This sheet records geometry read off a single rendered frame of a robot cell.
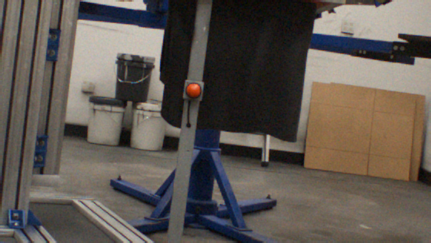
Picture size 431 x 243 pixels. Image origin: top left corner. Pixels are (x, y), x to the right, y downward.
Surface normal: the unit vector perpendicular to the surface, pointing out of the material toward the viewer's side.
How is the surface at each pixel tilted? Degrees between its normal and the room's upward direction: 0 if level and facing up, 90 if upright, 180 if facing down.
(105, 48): 90
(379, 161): 72
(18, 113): 90
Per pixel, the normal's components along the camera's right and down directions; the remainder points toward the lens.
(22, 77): 0.39, 0.11
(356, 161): 0.07, -0.18
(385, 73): 0.04, 0.07
